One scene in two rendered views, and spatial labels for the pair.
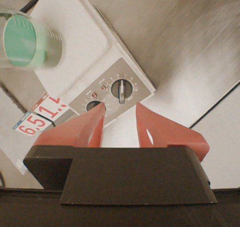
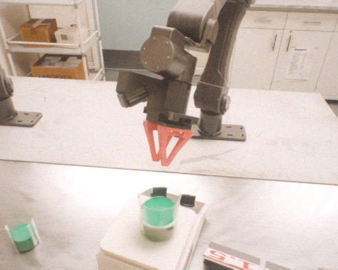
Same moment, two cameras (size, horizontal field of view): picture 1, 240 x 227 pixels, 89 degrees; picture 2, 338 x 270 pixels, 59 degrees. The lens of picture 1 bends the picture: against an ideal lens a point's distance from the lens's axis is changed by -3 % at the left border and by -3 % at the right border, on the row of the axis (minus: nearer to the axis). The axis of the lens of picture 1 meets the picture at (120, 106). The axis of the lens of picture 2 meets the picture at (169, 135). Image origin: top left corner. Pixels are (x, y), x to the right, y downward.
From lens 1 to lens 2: 0.52 m
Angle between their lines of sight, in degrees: 67
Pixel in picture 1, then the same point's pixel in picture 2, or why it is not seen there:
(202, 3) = (80, 203)
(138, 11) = (96, 236)
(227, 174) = (170, 147)
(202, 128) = (154, 167)
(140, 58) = not seen: hidden behind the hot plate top
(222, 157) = not seen: hidden behind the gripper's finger
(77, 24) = (129, 214)
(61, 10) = (124, 230)
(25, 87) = not seen: outside the picture
